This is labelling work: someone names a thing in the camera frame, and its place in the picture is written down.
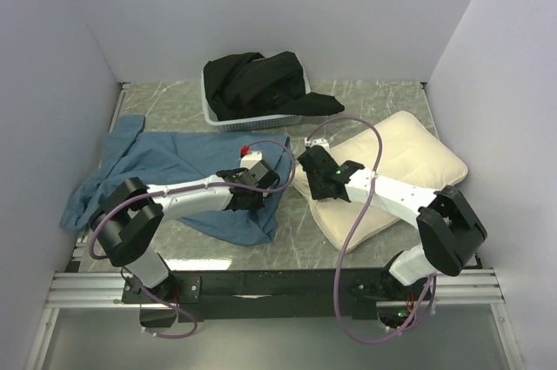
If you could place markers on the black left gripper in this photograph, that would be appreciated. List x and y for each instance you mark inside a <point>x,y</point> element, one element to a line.
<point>258,203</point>

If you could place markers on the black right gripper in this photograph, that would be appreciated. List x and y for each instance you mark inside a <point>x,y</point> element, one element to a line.
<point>316,195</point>

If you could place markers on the cream white pillow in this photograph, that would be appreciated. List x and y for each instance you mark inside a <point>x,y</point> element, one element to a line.
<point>411,154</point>

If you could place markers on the blue fabric pillowcase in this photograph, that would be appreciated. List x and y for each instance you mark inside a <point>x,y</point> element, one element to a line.
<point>166,158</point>

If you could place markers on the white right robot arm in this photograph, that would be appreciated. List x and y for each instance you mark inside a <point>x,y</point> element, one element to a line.
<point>450,232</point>

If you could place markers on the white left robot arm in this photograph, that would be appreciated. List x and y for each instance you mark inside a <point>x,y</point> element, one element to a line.
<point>127,220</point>

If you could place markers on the white plastic basket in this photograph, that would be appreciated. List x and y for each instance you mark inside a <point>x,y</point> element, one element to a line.
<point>243,124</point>

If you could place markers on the black cloth in basket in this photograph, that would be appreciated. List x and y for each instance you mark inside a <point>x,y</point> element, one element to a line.
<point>249,85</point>

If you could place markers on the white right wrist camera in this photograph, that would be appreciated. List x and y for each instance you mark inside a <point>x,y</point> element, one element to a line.
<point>310,142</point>

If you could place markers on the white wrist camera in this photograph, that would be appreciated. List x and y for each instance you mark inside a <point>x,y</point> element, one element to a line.
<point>249,157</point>
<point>310,142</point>

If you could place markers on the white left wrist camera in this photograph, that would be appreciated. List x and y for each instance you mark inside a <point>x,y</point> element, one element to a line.
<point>249,157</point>

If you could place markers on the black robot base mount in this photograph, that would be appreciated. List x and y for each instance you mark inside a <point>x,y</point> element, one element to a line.
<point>197,296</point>

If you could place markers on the aluminium frame rail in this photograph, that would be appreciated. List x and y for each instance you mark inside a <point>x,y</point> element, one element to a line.
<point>470,328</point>

